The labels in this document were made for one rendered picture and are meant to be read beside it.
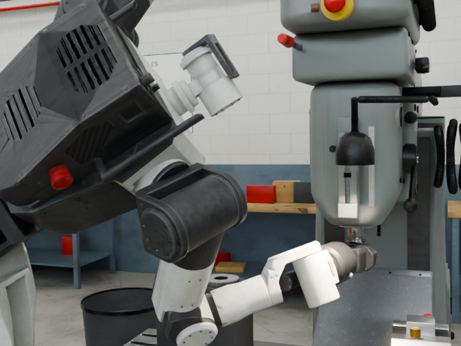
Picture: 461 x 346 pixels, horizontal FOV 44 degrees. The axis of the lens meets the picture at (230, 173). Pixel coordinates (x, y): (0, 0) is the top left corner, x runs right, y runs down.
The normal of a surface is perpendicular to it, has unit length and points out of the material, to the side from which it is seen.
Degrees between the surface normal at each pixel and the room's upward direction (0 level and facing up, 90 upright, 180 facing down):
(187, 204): 50
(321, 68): 90
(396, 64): 90
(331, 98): 90
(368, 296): 64
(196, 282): 129
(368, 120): 90
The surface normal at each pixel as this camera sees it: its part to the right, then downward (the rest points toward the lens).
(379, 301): -0.33, -0.39
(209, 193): 0.36, -0.61
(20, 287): -0.04, 0.07
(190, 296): 0.32, 0.68
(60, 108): -0.52, -0.21
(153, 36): -0.35, 0.07
